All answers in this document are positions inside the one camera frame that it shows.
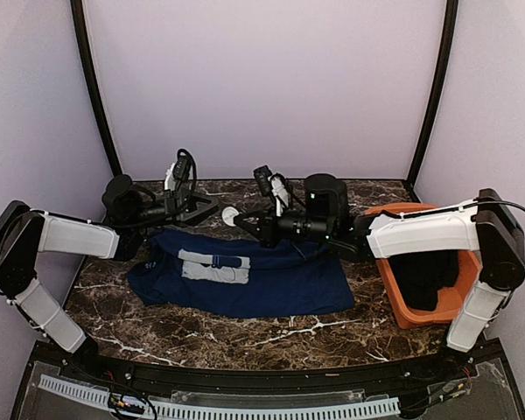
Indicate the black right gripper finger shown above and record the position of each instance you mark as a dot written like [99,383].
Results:
[252,229]
[249,217]

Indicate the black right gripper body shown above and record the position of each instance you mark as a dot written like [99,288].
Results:
[271,234]

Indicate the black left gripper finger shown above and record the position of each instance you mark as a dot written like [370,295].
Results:
[197,216]
[202,201]

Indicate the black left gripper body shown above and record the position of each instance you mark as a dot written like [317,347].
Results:
[172,209]

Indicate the round gold white brooch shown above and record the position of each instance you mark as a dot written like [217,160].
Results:
[228,215]

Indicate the blue printed t-shirt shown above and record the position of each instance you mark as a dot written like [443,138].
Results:
[240,278]

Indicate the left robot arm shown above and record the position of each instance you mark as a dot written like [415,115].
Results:
[131,211]

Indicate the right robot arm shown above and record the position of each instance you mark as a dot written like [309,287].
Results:
[322,215]

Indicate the black garment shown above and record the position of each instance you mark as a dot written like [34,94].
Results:
[420,276]

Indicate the orange plastic basket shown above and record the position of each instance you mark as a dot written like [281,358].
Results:
[405,228]

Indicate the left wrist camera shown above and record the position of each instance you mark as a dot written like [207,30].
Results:
[183,170]

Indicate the left black frame post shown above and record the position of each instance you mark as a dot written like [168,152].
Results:
[80,28]

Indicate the black frame post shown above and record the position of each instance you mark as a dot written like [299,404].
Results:
[436,90]
[80,28]

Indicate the black front rail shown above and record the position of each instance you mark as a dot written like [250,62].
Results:
[395,378]

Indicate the white slotted cable duct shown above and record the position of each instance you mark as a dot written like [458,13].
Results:
[197,405]

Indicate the right black frame post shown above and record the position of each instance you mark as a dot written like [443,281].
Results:
[436,90]

